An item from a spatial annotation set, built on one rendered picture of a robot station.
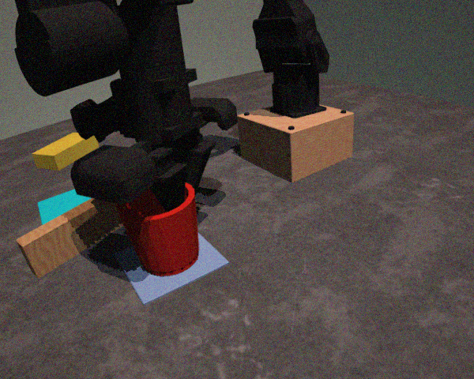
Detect yellow rectangular block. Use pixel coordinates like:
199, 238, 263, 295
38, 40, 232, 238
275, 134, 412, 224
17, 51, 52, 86
32, 133, 99, 171

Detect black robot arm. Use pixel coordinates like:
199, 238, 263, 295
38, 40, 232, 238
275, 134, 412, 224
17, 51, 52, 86
15, 0, 329, 143

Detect red cup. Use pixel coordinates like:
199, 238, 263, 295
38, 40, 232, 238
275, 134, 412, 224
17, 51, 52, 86
117, 183, 199, 277

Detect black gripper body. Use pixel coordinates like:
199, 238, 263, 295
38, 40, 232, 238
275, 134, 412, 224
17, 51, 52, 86
71, 59, 238, 205

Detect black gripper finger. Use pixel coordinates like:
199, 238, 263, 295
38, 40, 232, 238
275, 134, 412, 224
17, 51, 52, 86
150, 163, 186, 212
173, 139, 215, 195

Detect wooden bar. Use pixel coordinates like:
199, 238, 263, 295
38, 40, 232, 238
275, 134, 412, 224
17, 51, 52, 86
16, 198, 123, 278

